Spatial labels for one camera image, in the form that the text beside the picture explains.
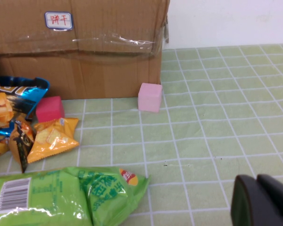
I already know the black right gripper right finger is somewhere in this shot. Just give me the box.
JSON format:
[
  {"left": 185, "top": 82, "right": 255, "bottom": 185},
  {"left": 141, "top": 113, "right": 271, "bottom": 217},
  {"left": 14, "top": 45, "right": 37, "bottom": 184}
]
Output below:
[{"left": 257, "top": 174, "right": 283, "bottom": 221}]

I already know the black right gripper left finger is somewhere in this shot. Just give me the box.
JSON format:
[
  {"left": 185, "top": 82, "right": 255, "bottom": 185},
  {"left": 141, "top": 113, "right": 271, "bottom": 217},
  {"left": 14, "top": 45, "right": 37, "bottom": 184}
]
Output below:
[{"left": 230, "top": 174, "right": 283, "bottom": 226}]

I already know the yellow cracker snack packet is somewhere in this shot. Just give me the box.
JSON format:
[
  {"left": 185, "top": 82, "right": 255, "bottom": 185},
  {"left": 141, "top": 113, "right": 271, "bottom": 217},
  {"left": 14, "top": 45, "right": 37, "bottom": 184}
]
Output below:
[{"left": 8, "top": 117, "right": 80, "bottom": 174}]

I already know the green checkered tablecloth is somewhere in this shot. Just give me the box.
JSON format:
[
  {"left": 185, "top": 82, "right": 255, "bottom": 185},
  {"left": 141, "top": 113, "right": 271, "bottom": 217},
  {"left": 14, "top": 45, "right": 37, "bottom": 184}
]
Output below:
[{"left": 0, "top": 43, "right": 283, "bottom": 226}]

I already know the light pink foam cube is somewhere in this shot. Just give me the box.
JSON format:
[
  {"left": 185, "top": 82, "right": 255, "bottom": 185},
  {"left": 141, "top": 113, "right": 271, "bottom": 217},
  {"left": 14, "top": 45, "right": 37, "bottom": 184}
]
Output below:
[{"left": 137, "top": 82, "right": 163, "bottom": 113}]

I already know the green chip bag with barcode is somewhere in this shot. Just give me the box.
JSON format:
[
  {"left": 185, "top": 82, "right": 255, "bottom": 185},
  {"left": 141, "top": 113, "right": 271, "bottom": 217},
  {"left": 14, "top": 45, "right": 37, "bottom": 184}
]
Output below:
[{"left": 0, "top": 166, "right": 151, "bottom": 226}]

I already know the taped cardboard box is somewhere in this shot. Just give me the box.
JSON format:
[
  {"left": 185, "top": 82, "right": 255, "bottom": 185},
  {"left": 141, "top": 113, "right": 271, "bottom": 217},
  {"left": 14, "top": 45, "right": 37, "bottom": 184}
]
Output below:
[{"left": 0, "top": 0, "right": 171, "bottom": 101}]

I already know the magenta foam cube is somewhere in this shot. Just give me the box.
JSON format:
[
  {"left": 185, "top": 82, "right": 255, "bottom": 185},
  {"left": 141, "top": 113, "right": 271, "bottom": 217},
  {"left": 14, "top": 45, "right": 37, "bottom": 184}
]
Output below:
[{"left": 35, "top": 96, "right": 66, "bottom": 123}]

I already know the white label on taped box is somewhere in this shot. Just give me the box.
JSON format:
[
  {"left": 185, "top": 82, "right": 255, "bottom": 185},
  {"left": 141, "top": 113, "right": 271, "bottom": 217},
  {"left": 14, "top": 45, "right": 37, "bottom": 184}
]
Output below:
[{"left": 44, "top": 11, "right": 74, "bottom": 32}]

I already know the blue black chip bag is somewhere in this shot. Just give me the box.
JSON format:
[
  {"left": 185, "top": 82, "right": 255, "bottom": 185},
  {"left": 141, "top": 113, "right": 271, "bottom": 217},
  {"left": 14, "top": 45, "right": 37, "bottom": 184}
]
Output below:
[{"left": 0, "top": 75, "right": 51, "bottom": 162}]

